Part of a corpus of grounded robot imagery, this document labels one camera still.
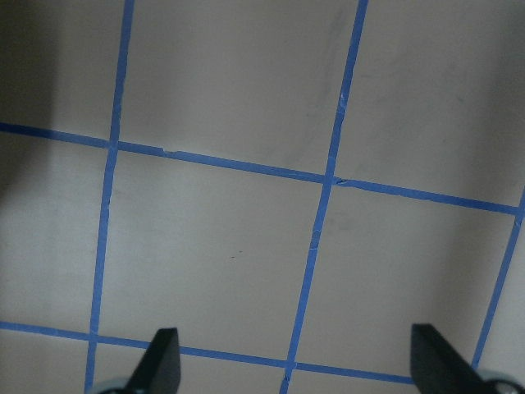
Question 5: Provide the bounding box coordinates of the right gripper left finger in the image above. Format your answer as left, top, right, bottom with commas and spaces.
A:
122, 328, 181, 394

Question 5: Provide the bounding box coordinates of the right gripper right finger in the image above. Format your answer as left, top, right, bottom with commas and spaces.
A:
410, 323, 501, 394

